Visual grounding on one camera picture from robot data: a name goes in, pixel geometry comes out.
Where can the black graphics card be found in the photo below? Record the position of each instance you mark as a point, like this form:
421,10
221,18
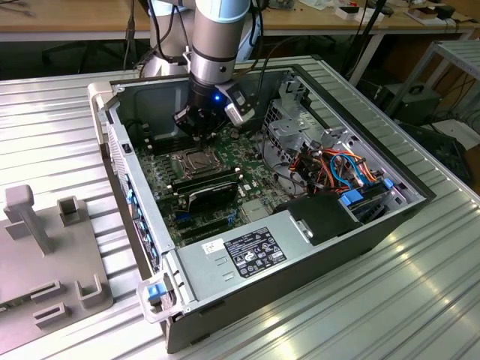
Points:
213,197

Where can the brown cardboard box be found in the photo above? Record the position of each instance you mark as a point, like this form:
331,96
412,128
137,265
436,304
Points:
423,15

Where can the metal slat shelf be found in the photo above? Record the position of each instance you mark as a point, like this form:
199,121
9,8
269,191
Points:
461,56

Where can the open PC case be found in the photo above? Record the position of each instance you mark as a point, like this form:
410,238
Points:
262,307

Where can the blue disk carrier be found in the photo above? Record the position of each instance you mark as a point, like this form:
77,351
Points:
354,197

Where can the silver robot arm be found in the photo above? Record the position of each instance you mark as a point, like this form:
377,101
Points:
217,37

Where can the small blue drive clip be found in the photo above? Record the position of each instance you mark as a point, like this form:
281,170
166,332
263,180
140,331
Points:
388,183

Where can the grey parts rack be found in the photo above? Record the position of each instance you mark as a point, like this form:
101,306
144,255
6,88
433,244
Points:
37,262

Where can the silver chipset heatsink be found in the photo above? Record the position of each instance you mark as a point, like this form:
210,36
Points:
255,208

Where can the green motherboard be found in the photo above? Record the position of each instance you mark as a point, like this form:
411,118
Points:
258,176

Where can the wooden desk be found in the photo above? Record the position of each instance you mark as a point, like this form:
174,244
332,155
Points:
56,18

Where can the silver power supply unit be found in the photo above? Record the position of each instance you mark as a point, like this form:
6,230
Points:
210,270

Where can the round coin battery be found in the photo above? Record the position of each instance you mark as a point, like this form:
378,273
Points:
234,131

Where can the black RAM slot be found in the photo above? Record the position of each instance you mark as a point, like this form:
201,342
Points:
165,138
168,146
202,177

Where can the blue case latch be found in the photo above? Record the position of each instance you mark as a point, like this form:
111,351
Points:
155,292

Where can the black flat panel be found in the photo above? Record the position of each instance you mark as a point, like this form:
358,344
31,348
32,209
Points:
438,150

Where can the black plastic drive cover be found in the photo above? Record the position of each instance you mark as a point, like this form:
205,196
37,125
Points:
322,217

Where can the CPU socket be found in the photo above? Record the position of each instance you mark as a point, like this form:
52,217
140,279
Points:
180,165

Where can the white box on desk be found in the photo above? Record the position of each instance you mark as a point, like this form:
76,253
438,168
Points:
352,11

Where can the silver metal drive cage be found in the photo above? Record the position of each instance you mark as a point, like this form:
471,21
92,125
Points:
285,127

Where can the black equipment box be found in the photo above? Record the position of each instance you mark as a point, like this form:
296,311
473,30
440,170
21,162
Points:
416,103

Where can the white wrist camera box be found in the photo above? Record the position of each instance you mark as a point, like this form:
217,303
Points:
236,108

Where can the white paper sheet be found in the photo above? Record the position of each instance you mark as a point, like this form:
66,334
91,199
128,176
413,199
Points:
461,131

